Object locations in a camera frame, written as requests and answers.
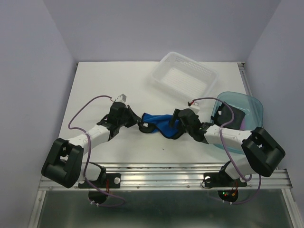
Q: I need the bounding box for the blue towel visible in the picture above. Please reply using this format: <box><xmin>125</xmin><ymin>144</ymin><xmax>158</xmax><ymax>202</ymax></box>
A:
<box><xmin>138</xmin><ymin>113</ymin><xmax>185</xmax><ymax>140</ymax></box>

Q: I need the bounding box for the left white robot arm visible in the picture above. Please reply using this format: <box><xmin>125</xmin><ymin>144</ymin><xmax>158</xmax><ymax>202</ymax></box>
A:
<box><xmin>41</xmin><ymin>102</ymin><xmax>141</xmax><ymax>188</ymax></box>

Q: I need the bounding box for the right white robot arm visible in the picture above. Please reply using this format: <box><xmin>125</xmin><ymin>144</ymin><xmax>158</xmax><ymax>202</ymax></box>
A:
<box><xmin>169</xmin><ymin>108</ymin><xmax>285</xmax><ymax>187</ymax></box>

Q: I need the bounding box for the white plastic basket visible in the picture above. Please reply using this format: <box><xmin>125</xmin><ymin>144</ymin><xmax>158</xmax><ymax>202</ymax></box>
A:
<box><xmin>151</xmin><ymin>52</ymin><xmax>219</xmax><ymax>100</ymax></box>

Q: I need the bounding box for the blue translucent plastic tray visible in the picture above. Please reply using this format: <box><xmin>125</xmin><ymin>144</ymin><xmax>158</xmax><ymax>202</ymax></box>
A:
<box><xmin>210</xmin><ymin>91</ymin><xmax>265</xmax><ymax>155</ymax></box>

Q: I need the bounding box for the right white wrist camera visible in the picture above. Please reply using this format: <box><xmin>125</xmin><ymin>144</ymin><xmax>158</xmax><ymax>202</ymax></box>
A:
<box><xmin>188</xmin><ymin>101</ymin><xmax>200</xmax><ymax>115</ymax></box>

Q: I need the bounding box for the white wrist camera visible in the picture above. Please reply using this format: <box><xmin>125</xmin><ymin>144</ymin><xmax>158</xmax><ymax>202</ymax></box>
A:
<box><xmin>114</xmin><ymin>94</ymin><xmax>127</xmax><ymax>104</ymax></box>
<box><xmin>188</xmin><ymin>101</ymin><xmax>200</xmax><ymax>115</ymax></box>

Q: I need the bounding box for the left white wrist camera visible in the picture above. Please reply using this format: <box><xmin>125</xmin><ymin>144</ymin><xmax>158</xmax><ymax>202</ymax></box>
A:
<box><xmin>114</xmin><ymin>94</ymin><xmax>127</xmax><ymax>104</ymax></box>

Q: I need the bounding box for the aluminium rail frame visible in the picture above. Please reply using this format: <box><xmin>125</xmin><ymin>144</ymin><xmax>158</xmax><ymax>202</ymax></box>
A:
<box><xmin>28</xmin><ymin>61</ymin><xmax>304</xmax><ymax>228</ymax></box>

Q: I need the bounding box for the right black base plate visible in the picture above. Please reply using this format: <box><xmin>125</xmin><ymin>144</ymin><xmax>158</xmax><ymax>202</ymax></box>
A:
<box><xmin>203</xmin><ymin>172</ymin><xmax>247</xmax><ymax>189</ymax></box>

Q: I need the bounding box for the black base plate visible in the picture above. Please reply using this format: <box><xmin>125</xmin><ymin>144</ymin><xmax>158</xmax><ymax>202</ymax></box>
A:
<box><xmin>90</xmin><ymin>173</ymin><xmax>121</xmax><ymax>190</ymax></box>
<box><xmin>203</xmin><ymin>172</ymin><xmax>247</xmax><ymax>189</ymax></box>

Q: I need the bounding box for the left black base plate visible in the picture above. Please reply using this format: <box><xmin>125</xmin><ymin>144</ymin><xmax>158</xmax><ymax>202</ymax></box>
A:
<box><xmin>90</xmin><ymin>173</ymin><xmax>121</xmax><ymax>190</ymax></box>

